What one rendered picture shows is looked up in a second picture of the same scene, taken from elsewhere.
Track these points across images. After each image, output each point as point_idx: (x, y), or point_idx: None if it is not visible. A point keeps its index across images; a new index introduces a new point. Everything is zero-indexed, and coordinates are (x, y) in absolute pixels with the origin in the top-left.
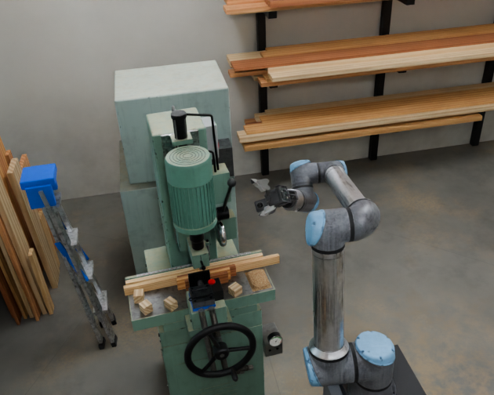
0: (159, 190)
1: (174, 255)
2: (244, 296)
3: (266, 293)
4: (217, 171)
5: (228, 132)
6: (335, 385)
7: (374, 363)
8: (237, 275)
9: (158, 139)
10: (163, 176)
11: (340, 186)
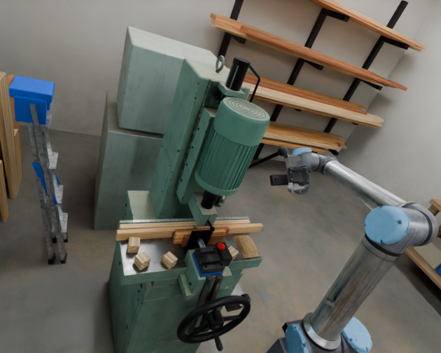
0: (179, 138)
1: (166, 204)
2: (237, 262)
3: (255, 261)
4: None
5: None
6: None
7: (360, 352)
8: (227, 237)
9: (205, 83)
10: (191, 125)
11: (362, 182)
